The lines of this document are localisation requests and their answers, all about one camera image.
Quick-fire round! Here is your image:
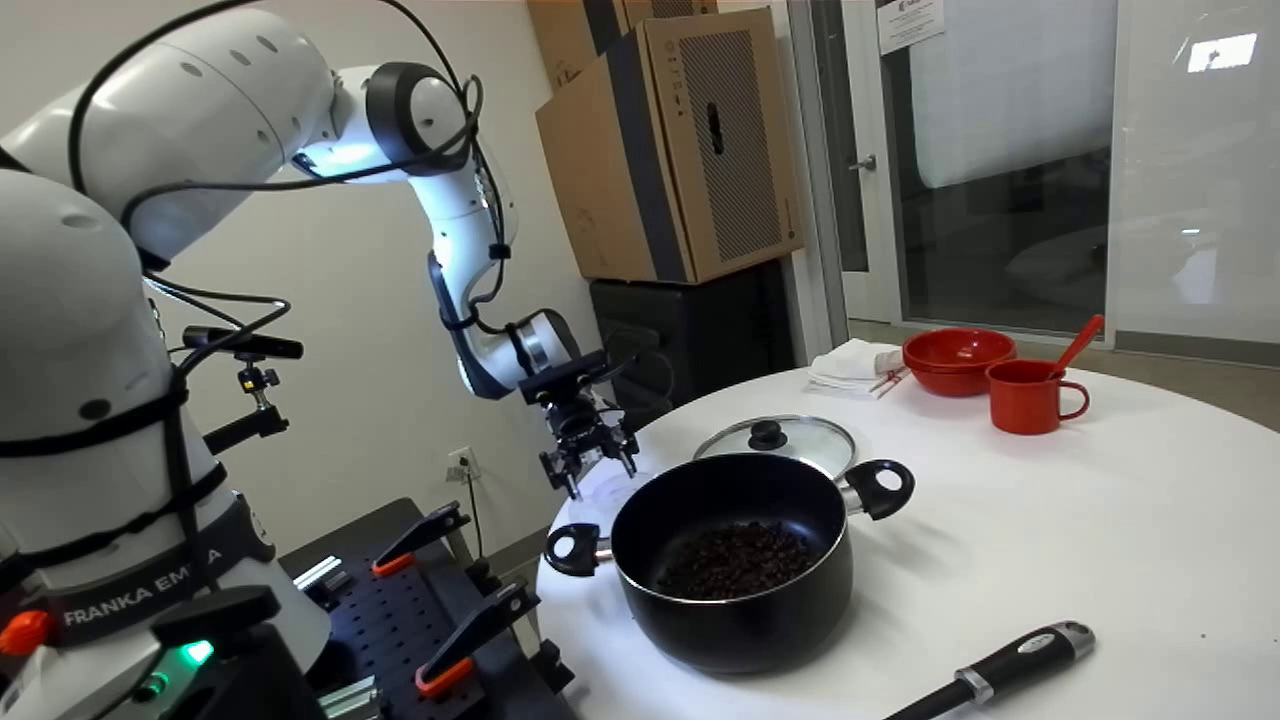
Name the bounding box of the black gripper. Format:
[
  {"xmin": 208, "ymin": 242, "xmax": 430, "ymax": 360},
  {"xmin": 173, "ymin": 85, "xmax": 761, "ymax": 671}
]
[{"xmin": 537, "ymin": 390, "xmax": 644, "ymax": 506}]

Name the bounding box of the glass pot lid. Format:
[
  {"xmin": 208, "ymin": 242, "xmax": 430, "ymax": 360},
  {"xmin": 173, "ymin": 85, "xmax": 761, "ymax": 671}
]
[{"xmin": 693, "ymin": 413, "xmax": 860, "ymax": 483}]

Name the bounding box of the black cooking pot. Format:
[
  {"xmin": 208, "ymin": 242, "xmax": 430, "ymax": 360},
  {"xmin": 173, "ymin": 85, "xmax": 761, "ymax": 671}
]
[{"xmin": 541, "ymin": 452, "xmax": 920, "ymax": 682}]

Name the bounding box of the coffee beans pile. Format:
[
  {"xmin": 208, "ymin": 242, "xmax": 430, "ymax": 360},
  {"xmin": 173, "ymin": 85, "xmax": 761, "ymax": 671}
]
[{"xmin": 651, "ymin": 516, "xmax": 818, "ymax": 604}]

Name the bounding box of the black cabinet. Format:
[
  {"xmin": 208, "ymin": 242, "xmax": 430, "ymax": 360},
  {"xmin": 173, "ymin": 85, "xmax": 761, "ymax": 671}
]
[{"xmin": 585, "ymin": 256, "xmax": 809, "ymax": 419}]

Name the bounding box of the black orange bar clamp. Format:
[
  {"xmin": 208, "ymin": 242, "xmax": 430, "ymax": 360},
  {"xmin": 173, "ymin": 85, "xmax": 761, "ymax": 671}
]
[
  {"xmin": 367, "ymin": 502, "xmax": 477, "ymax": 579},
  {"xmin": 411, "ymin": 579, "xmax": 544, "ymax": 705}
]

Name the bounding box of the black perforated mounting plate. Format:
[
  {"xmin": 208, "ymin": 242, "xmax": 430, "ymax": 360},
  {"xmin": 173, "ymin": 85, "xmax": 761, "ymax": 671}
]
[{"xmin": 316, "ymin": 533, "xmax": 578, "ymax": 720}]

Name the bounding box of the white napkin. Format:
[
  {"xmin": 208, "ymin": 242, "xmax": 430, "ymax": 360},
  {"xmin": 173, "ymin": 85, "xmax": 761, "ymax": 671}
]
[{"xmin": 805, "ymin": 336, "xmax": 913, "ymax": 395}]

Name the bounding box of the cardboard box with dark panel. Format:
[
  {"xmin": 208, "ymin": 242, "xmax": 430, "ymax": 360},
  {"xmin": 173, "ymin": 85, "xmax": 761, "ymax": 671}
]
[{"xmin": 533, "ymin": 10, "xmax": 812, "ymax": 289}]

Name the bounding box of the glass door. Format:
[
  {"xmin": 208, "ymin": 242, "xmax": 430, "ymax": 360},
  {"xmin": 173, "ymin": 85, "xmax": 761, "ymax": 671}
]
[{"xmin": 837, "ymin": 0, "xmax": 1121, "ymax": 341}]

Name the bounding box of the red bowl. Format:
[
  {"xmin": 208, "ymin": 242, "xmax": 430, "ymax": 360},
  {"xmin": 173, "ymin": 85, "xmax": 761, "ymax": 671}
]
[{"xmin": 901, "ymin": 325, "xmax": 1018, "ymax": 400}]

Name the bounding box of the black box with green light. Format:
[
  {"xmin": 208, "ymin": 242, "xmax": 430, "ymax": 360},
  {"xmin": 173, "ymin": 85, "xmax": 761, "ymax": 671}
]
[{"xmin": 122, "ymin": 579, "xmax": 332, "ymax": 720}]

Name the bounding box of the plain cardboard box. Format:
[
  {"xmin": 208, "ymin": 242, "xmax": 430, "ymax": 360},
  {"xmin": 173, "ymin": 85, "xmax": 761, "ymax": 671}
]
[{"xmin": 524, "ymin": 0, "xmax": 775, "ymax": 98}]

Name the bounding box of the red mug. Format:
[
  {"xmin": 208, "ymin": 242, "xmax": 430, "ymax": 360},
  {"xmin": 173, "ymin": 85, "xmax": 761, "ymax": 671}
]
[{"xmin": 984, "ymin": 358, "xmax": 1093, "ymax": 439}]

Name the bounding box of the black ladle spoon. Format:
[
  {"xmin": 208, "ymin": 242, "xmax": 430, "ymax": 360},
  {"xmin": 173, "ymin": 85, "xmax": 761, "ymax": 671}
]
[{"xmin": 880, "ymin": 617, "xmax": 1100, "ymax": 720}]

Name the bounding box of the red spoon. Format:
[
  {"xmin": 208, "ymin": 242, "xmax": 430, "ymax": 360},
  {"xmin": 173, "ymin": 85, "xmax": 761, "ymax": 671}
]
[{"xmin": 1053, "ymin": 314, "xmax": 1109, "ymax": 382}]

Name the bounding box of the white door sign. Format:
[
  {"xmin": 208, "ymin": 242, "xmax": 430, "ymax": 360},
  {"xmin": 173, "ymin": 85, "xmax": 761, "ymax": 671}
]
[{"xmin": 873, "ymin": 0, "xmax": 950, "ymax": 60}]

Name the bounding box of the orange round knob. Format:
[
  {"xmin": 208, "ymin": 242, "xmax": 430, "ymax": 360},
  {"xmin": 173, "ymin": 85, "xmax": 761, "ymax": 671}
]
[{"xmin": 0, "ymin": 607, "xmax": 59, "ymax": 663}]

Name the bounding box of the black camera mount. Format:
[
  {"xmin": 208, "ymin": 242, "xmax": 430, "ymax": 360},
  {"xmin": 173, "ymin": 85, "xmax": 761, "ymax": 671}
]
[{"xmin": 173, "ymin": 325, "xmax": 307, "ymax": 460}]

